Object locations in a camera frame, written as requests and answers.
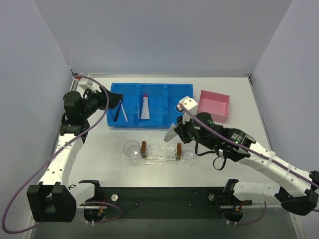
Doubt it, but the clear plastic cup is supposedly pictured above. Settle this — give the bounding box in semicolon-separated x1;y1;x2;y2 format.
123;140;141;159
182;145;196;159

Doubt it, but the red-capped toothpaste tube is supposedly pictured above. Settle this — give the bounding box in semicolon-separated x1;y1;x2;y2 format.
141;94;150;120

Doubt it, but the clear holder with brown ends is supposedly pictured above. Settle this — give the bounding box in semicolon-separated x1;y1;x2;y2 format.
141;141;182;161

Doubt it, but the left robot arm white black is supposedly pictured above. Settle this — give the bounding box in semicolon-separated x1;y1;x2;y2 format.
27;90;123;223

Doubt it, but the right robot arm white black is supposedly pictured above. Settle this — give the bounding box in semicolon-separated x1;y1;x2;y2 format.
174;113;319;216

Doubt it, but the black toothbrush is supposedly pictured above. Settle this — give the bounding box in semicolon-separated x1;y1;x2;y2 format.
114;101;122;122

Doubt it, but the white toothbrush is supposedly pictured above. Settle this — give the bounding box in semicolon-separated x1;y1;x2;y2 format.
120;103;128;122

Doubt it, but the clear textured oval tray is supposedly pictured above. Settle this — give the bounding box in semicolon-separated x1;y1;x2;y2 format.
133;142;195;165

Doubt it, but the blue three-compartment bin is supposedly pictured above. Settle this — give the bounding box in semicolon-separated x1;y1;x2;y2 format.
107;83;193;128

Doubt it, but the pink plastic box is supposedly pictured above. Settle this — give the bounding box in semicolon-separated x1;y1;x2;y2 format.
197;90;230;123

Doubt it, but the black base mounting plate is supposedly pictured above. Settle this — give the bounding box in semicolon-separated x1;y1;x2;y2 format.
83;187;252;221

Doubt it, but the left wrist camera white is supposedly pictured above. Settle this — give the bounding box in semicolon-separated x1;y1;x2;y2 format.
73;75;95;92

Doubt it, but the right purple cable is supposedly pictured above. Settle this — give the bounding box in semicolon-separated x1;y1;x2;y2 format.
180;104;319;226

